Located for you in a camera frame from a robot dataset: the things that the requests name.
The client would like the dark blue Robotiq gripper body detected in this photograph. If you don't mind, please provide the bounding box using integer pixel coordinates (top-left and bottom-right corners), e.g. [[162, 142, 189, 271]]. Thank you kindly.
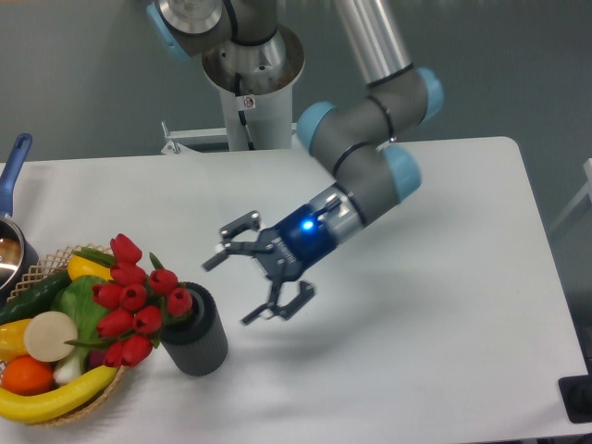
[[252, 202, 337, 286]]

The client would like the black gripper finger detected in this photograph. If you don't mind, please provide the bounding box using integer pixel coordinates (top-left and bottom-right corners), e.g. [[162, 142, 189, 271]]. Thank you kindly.
[[240, 280, 315, 324], [202, 210, 261, 271]]

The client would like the red tulip bouquet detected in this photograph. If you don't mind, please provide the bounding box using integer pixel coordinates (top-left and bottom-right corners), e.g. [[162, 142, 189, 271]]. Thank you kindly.
[[72, 233, 192, 367]]

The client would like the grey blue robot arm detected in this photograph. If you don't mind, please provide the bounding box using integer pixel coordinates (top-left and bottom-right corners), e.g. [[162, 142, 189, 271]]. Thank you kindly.
[[147, 1, 444, 323]]

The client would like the dark grey ribbed vase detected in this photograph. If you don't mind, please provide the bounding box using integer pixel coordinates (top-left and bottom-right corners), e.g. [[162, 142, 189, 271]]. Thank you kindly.
[[161, 282, 228, 376]]

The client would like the yellow squash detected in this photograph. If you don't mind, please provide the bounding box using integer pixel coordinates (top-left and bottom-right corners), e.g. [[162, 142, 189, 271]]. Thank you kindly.
[[67, 252, 115, 280]]

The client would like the green bok choy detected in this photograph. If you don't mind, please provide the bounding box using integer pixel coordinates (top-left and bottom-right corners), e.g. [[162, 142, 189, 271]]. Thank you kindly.
[[52, 276, 109, 386]]

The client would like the purple sweet potato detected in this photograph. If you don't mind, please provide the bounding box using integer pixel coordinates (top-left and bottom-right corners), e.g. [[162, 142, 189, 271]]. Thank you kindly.
[[87, 350, 105, 370]]

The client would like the woven wicker basket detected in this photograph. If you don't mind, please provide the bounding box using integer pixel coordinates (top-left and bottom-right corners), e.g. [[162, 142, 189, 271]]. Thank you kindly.
[[1, 244, 126, 426]]

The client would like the green cucumber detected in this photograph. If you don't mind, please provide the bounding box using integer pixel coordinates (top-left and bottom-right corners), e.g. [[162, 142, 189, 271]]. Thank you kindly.
[[1, 270, 71, 325]]

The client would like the beige round radish slice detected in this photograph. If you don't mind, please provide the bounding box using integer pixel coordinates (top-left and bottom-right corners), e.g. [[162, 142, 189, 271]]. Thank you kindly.
[[23, 311, 78, 363]]

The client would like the yellow bell pepper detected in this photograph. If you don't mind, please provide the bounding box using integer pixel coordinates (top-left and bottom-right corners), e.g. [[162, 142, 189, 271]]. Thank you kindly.
[[0, 318, 31, 363]]

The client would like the orange fruit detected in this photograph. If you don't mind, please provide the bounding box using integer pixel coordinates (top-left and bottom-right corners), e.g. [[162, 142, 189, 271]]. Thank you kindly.
[[1, 356, 54, 396]]

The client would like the yellow banana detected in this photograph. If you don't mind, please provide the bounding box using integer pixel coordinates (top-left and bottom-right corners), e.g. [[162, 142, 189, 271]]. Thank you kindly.
[[1, 365, 121, 425]]

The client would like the black device at table edge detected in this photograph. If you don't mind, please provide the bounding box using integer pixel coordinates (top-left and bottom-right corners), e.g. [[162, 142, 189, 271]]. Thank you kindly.
[[558, 375, 591, 424]]

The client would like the white metal mounting frame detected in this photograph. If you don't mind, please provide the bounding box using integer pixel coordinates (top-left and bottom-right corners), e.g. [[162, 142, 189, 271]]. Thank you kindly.
[[159, 120, 300, 156]]

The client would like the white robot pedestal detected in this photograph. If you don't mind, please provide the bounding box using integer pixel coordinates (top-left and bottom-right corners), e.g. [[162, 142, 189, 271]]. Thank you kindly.
[[202, 25, 304, 151]]

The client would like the blue handled saucepan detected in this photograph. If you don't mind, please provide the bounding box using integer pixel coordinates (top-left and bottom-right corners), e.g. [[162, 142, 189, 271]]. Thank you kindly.
[[1, 133, 38, 307]]

